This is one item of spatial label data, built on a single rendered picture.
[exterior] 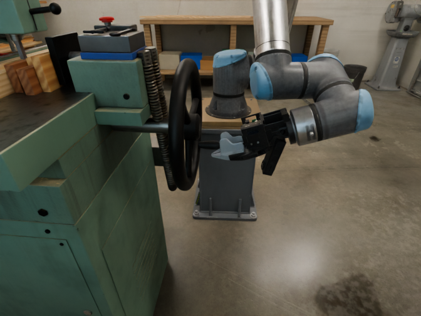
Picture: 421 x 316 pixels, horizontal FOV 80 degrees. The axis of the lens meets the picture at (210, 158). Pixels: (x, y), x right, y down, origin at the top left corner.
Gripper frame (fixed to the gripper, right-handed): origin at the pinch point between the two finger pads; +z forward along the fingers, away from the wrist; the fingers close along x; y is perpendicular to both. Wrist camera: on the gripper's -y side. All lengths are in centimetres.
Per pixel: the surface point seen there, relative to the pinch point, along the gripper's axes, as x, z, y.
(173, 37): -328, 85, 19
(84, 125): 16.3, 16.9, 22.7
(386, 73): -306, -175, -115
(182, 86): 13.4, -2.6, 22.8
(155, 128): 7.0, 9.0, 14.9
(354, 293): -8, -31, -86
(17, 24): 8.7, 23.0, 41.7
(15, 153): 31.5, 15.9, 25.6
